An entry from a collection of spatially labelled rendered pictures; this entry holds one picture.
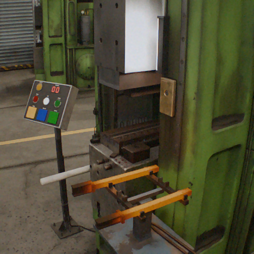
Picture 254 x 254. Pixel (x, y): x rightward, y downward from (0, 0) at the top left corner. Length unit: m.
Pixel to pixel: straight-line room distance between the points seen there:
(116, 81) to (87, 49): 4.96
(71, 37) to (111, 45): 4.82
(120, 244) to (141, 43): 0.94
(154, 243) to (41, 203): 1.72
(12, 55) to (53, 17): 3.34
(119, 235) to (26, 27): 8.47
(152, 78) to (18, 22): 8.02
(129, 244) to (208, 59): 0.87
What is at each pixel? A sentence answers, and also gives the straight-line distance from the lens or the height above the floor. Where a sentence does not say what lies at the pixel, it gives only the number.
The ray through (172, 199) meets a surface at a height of 0.96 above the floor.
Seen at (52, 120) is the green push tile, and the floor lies 1.00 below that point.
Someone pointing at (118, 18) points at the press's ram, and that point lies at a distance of 1.54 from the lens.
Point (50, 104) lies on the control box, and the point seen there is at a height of 1.08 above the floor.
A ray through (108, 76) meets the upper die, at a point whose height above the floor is 1.33.
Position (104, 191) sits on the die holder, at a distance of 1.86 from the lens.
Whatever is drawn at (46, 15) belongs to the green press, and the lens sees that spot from 6.45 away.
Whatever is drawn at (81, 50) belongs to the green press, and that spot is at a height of 0.85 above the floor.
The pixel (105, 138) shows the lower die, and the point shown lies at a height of 0.97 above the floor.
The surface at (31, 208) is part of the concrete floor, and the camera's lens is 2.95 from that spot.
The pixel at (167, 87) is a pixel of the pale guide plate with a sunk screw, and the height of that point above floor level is 1.32.
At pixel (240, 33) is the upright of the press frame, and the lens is 1.64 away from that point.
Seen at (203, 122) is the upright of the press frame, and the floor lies 1.19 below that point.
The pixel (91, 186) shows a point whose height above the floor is 0.97.
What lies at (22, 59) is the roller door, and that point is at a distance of 9.63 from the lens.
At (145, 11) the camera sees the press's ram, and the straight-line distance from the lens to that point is 1.57.
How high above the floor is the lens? 1.67
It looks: 21 degrees down
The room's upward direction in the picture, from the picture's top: 1 degrees clockwise
